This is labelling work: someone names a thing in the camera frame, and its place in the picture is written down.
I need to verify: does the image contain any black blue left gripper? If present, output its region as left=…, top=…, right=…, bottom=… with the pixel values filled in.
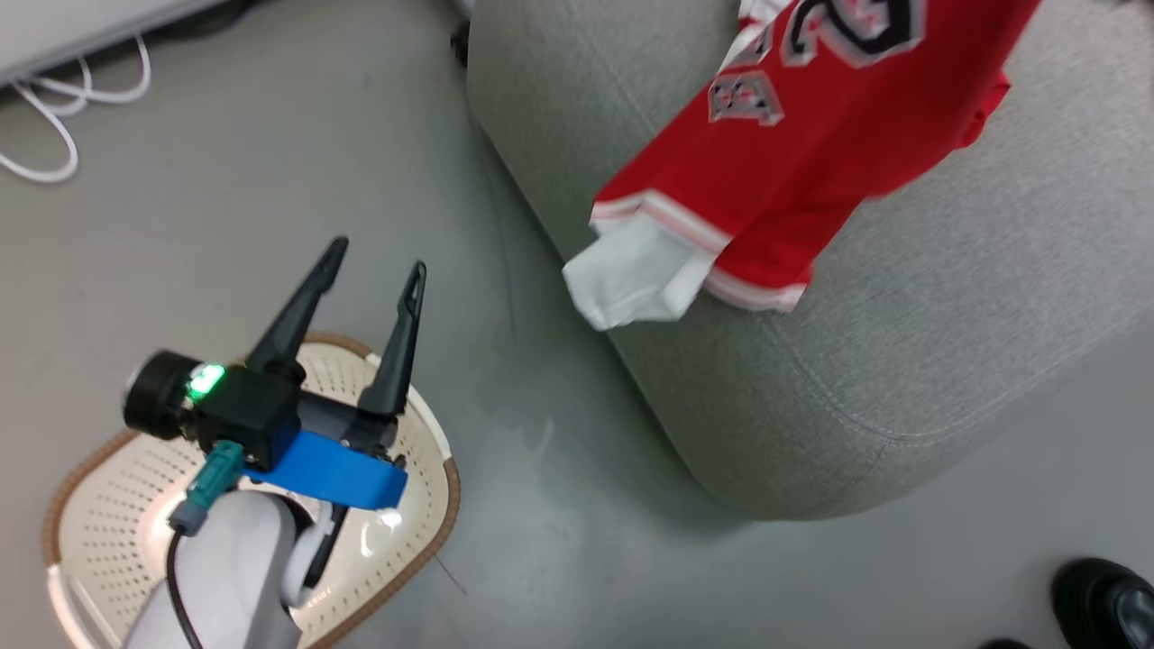
left=124, top=236, right=426, bottom=510

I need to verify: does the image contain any red white basketball jersey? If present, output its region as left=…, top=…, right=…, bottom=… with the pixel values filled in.
left=562, top=0, right=1042, bottom=333

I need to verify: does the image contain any cream perforated laundry basket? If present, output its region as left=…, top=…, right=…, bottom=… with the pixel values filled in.
left=42, top=332, right=463, bottom=649

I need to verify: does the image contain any wide white partition panel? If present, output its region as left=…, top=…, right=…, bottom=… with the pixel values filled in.
left=0, top=0, right=226, bottom=87

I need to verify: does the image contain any grey fabric sofa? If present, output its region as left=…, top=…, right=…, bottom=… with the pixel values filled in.
left=464, top=0, right=1154, bottom=522

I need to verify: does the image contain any black leather shoe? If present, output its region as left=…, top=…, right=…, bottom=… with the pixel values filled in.
left=1050, top=559, right=1154, bottom=649

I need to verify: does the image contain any left arm cable, teal plug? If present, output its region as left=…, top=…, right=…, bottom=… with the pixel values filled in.
left=165, top=440, right=246, bottom=649

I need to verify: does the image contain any black floor cable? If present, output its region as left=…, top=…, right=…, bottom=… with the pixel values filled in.
left=149, top=0, right=271, bottom=41

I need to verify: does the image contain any white looped cable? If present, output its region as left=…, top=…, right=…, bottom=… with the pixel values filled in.
left=0, top=34, right=152, bottom=184

